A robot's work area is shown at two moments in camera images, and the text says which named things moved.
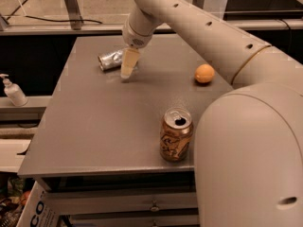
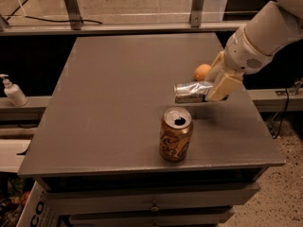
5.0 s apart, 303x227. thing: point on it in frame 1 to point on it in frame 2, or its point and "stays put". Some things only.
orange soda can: x=175 y=133 stays put
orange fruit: x=204 y=73 stays put
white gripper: x=134 y=40 to x=242 y=53
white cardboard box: x=39 y=209 stays put
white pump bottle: x=14 y=92 stays put
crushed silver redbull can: x=110 y=61 to x=191 y=92
